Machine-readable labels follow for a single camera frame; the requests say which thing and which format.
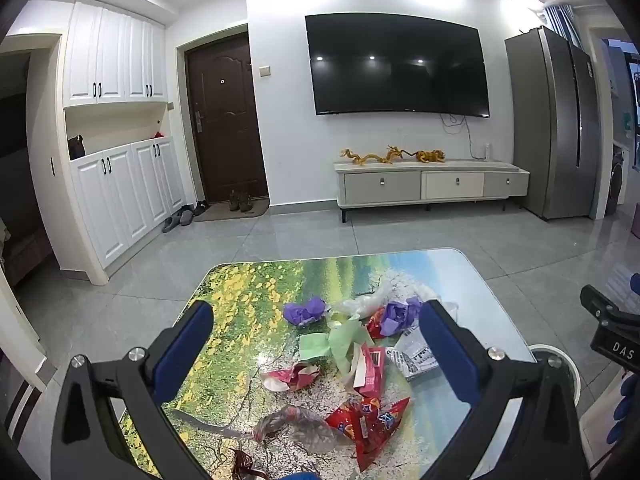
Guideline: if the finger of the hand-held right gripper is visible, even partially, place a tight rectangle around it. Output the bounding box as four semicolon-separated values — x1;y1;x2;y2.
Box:
580;284;621;322

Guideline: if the washing machine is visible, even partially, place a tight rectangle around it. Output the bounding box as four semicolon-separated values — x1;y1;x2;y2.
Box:
605;145;629;217

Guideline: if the striped curtain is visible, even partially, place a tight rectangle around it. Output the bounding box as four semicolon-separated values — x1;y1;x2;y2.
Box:
542;4;576;47

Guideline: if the dark brown door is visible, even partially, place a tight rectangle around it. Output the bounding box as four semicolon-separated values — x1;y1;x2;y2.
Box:
185;40;271;206

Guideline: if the dark brown wrapper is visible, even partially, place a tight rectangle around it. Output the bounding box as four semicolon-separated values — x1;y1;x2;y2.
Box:
232;450;267;480

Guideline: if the white round trash bin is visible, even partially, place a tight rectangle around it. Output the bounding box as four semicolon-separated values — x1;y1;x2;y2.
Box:
529;344;582;407

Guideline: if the red and white wrapper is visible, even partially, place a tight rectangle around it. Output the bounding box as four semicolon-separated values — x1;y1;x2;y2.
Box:
260;362;321;394

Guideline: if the small red wrapper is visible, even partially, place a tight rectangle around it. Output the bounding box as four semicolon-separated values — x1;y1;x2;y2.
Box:
366;307;389;339

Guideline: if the person's right hand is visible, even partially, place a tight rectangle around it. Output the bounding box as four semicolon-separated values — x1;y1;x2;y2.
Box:
606;371;640;447

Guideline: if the white printed carton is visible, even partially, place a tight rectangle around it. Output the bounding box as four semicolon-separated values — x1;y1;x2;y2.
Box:
385;327;442;382

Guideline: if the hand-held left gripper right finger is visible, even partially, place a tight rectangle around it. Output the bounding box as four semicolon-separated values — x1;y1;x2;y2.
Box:
419;300;591;480

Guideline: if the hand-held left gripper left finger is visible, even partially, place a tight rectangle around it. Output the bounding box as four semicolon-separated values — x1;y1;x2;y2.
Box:
50;301;215;480

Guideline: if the white cabinet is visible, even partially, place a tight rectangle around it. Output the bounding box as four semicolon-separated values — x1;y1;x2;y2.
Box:
64;0;168;108
67;135;188;272

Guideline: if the red snack bag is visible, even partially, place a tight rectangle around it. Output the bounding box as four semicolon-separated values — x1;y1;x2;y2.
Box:
325;396;412;471

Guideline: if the grey refrigerator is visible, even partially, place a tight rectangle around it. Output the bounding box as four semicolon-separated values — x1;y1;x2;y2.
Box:
504;25;602;222

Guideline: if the landscape print table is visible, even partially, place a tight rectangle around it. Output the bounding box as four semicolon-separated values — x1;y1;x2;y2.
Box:
112;247;538;480

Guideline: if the white plastic bag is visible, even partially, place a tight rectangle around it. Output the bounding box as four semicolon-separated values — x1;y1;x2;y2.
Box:
332;280;394;321

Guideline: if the wall-mounted black television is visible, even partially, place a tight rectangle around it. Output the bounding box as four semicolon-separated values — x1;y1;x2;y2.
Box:
305;12;492;118

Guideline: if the purple paper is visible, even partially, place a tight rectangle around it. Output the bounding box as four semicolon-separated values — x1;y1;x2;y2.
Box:
282;296;328;329
376;296;424;339

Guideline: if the green paper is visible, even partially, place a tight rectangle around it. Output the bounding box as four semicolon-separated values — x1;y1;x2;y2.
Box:
299;317;382;376

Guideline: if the brown doormat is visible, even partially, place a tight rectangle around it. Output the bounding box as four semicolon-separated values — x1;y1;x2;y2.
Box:
194;199;271;222

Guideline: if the white lower cabinet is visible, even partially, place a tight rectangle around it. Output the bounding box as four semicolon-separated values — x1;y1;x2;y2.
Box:
67;135;188;272

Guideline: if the white upper cabinet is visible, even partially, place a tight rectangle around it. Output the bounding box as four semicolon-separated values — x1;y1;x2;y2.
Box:
64;0;168;108

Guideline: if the pink carton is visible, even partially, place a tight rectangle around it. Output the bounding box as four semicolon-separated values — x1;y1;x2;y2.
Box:
350;342;387;401

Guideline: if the grey and cream television stand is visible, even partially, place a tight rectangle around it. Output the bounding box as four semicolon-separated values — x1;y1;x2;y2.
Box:
334;157;531;224

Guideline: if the clear plastic wrapper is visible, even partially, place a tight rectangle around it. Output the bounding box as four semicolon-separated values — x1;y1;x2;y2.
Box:
252;405;342;454

